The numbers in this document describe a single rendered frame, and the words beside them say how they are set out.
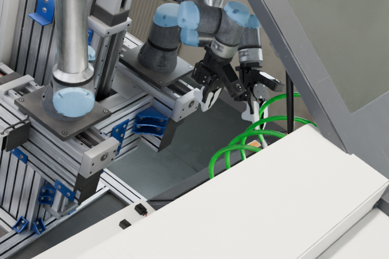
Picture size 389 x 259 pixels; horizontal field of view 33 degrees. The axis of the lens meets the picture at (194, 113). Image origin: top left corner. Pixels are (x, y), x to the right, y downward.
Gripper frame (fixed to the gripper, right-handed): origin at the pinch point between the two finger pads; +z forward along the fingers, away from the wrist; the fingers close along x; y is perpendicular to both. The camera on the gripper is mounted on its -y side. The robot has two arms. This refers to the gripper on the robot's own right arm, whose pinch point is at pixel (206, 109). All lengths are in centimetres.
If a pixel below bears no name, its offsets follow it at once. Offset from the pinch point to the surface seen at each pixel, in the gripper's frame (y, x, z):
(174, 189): -4.6, 8.9, 26.5
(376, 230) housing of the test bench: -65, 29, -26
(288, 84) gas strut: -30, 21, -37
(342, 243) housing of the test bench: -62, 40, -26
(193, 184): -6.2, 1.2, 26.5
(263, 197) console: -48, 54, -34
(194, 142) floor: 69, -125, 122
